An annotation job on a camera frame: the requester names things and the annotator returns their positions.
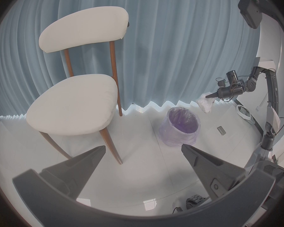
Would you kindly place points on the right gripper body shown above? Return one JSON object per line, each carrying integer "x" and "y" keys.
{"x": 223, "y": 93}

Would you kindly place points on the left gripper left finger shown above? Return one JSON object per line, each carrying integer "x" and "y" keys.
{"x": 75, "y": 174}

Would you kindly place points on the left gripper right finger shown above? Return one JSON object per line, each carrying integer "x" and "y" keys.
{"x": 210, "y": 171}

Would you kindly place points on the white wrapper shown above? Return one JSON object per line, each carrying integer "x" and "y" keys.
{"x": 206, "y": 104}

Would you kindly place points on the purple plastic bag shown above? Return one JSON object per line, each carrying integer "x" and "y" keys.
{"x": 182, "y": 120}

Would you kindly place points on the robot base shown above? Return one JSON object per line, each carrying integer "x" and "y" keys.
{"x": 274, "y": 169}

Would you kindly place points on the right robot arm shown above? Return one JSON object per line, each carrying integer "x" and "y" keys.
{"x": 272, "y": 91}

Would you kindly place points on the white trash bin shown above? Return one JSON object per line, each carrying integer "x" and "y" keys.
{"x": 175, "y": 137}

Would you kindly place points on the white cushioned wooden chair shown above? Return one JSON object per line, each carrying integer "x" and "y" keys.
{"x": 73, "y": 107}

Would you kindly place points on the pale blue curtain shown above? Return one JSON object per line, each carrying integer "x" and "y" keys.
{"x": 168, "y": 44}

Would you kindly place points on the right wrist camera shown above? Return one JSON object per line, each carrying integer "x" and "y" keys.
{"x": 220, "y": 83}

